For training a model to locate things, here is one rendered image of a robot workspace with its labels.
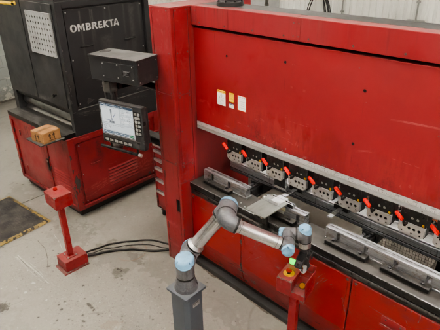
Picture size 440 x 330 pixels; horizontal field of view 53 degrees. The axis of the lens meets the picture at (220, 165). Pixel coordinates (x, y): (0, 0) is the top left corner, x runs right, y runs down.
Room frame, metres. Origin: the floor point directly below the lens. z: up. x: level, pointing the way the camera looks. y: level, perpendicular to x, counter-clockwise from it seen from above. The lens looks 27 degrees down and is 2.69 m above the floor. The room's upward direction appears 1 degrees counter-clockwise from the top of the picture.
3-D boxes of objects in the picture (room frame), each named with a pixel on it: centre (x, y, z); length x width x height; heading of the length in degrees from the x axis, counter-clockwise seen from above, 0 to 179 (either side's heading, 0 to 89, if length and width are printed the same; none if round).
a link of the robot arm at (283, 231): (2.16, -0.40, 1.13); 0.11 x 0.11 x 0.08; 82
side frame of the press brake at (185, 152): (3.63, 0.11, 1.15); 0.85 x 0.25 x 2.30; 134
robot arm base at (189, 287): (2.14, 0.22, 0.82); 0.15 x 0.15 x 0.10
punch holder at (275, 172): (2.83, -0.42, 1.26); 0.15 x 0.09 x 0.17; 44
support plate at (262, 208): (2.71, -0.33, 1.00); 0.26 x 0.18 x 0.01; 134
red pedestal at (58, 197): (3.32, 1.41, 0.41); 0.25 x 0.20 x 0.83; 134
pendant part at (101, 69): (3.42, 0.74, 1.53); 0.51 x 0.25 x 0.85; 58
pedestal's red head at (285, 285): (2.22, -0.48, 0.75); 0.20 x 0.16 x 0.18; 55
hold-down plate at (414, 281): (2.05, -1.09, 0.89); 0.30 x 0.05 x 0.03; 44
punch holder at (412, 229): (2.11, -1.11, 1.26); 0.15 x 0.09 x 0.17; 44
